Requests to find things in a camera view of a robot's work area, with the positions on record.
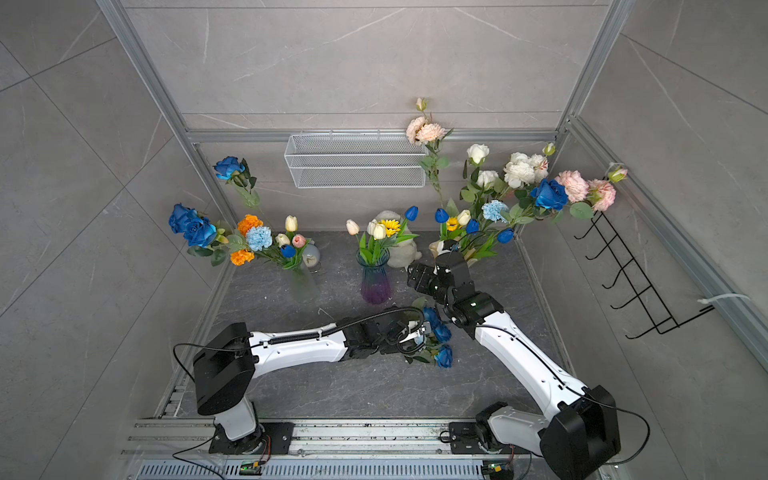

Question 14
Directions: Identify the blue rose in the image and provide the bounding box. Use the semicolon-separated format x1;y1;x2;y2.
431;323;452;343
183;216;217;248
213;156;261;208
168;203;198;234

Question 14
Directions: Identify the blue rose low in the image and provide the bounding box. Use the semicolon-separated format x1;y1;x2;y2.
405;344;453;369

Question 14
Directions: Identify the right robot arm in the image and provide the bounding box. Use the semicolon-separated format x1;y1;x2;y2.
407;251;623;479

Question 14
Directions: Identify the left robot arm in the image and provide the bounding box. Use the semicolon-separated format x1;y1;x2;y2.
183;307;428;443

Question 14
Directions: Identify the cream wavy glass vase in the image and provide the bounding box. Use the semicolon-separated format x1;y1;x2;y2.
429;239;457;259

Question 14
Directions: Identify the blue purple ribbed vase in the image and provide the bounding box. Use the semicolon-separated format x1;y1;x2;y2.
357;251;392;305

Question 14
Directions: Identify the blue tulip right vase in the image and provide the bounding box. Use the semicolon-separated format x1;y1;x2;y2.
496;228;515;244

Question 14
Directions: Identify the blue tulip vase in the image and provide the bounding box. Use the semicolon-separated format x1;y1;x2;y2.
280;244;296;259
496;228;515;244

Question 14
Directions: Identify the yellow sunflower centre vase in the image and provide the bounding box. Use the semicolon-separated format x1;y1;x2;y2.
379;219;401;237

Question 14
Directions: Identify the clear glass vase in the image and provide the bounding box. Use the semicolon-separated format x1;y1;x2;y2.
290;265;319;302

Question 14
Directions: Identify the pink tulip left vase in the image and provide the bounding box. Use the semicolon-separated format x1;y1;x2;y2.
292;234;307;249

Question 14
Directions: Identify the blue tulip left vase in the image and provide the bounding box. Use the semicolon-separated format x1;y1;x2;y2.
280;244;296;259

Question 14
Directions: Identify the light blue carnation right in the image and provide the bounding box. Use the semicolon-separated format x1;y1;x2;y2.
481;200;509;223

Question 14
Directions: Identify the small blue alarm clock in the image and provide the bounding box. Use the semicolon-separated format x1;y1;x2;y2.
302;244;321;270

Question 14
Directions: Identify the white rose cluster right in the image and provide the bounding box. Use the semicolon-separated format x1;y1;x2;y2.
504;152;549;189

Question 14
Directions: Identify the peach carnation top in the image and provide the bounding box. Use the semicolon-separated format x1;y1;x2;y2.
405;116;447;145

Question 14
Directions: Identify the pink carnation pair right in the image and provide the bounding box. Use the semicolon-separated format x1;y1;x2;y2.
555;171;617;212

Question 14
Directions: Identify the orange marigold lower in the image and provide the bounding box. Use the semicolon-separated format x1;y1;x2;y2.
230;249;255;266

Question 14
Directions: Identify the orange marigold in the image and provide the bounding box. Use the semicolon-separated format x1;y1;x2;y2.
230;249;255;266
237;214;264;237

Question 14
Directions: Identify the orange marigold upper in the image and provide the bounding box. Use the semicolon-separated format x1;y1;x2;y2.
237;214;264;237

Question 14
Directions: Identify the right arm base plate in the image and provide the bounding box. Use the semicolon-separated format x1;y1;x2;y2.
439;422;512;455

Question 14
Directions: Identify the white wire wall basket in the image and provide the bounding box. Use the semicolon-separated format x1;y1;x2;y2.
284;131;426;189

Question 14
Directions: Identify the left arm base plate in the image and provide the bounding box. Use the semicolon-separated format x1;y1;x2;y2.
208;422;295;455

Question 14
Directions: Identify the black wire hook rack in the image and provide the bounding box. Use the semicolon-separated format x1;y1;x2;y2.
573;212;715;340

